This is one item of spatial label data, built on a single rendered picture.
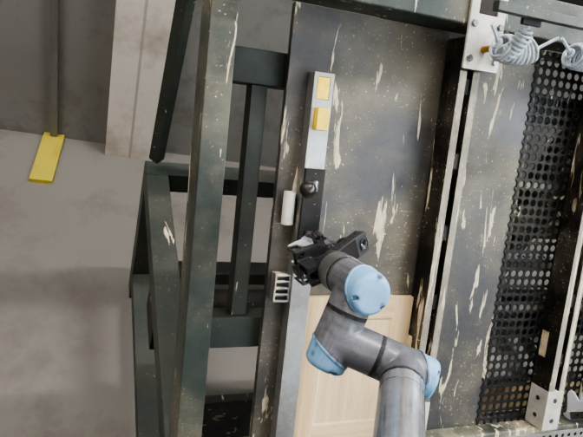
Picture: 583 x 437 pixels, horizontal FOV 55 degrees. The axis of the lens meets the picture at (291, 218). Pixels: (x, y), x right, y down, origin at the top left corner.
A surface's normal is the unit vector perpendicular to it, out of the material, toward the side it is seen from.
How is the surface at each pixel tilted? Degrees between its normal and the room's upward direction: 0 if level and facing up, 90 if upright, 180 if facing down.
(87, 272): 0
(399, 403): 28
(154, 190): 0
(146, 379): 0
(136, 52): 90
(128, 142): 90
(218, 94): 57
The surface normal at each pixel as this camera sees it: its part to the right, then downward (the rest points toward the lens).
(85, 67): 0.14, 0.68
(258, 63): 0.33, 0.18
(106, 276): 0.27, -0.73
